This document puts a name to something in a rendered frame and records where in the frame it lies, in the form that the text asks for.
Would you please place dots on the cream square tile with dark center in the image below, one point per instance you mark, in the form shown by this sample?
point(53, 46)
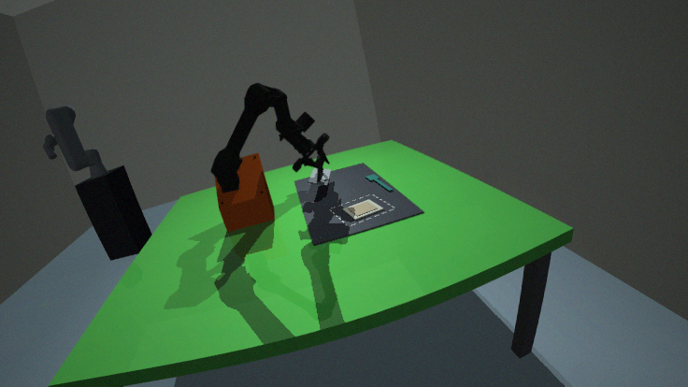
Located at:
point(363, 209)

